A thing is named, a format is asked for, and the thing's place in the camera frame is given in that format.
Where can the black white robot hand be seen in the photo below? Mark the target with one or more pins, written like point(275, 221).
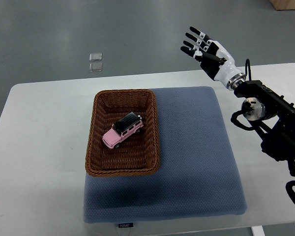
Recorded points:
point(217, 62)

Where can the pink toy car black roof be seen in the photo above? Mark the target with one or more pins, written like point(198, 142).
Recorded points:
point(122, 129)

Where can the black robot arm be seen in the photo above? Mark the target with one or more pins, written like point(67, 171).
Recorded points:
point(262, 111)

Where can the brown wicker basket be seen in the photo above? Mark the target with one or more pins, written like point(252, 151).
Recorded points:
point(137, 155)

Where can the wooden box corner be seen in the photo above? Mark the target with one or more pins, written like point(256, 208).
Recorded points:
point(283, 4)

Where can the upper metal floor plate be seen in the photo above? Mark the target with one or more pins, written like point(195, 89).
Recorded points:
point(95, 57)

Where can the blue grey cushion mat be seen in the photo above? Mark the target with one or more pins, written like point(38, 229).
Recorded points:
point(198, 175)

